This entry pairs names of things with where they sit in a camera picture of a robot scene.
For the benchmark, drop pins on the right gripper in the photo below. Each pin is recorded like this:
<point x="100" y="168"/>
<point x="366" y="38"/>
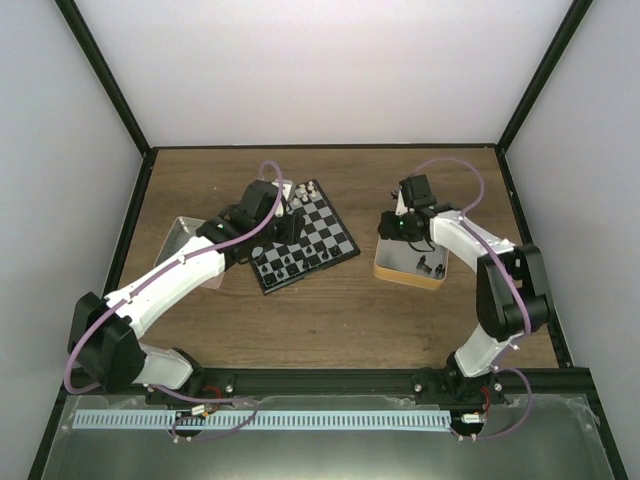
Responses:
<point x="386" y="229"/>

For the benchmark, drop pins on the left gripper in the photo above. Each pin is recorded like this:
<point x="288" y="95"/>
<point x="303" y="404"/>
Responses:
<point x="293" y="231"/>

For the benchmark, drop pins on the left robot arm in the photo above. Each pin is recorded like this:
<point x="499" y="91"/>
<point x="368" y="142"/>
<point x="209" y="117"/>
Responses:
<point x="104" y="346"/>

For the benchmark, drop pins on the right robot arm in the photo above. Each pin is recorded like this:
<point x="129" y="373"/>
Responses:
<point x="513" y="297"/>

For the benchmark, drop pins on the white chess pieces group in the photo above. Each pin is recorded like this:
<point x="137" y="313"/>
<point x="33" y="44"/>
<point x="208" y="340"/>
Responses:
<point x="305" y="194"/>

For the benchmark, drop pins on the black chess pieces in tin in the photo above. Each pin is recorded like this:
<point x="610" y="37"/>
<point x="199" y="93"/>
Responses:
<point x="423" y="267"/>

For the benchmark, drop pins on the gold metal tin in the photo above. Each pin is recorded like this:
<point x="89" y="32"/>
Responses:
<point x="396" y="261"/>

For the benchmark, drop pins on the black and white chessboard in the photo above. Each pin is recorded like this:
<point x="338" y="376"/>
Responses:
<point x="324" y="242"/>

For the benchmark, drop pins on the black aluminium frame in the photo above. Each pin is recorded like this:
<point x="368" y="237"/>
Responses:
<point x="566" y="378"/>

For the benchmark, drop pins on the blue slotted cable duct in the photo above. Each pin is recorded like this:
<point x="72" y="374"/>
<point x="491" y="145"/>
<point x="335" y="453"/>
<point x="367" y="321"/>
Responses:
<point x="414" y="420"/>

